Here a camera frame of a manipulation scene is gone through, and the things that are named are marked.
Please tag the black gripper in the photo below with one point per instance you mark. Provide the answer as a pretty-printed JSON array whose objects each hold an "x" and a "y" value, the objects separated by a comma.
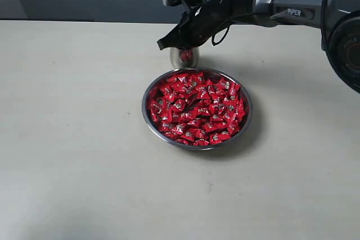
[{"x": 205, "y": 22}]

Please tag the pile of red wrapped candies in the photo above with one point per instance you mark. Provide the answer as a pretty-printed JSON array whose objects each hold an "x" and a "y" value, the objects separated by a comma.
[{"x": 195, "y": 109}]

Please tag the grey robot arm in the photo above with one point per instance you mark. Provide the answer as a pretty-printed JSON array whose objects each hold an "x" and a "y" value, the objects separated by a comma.
[{"x": 337, "y": 20}]

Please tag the stainless steel cup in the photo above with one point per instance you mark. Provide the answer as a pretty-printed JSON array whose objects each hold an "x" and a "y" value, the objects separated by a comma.
[{"x": 184, "y": 58}]

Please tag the round steel bowl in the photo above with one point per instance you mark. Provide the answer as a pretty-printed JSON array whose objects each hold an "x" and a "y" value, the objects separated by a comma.
[{"x": 213, "y": 74}]

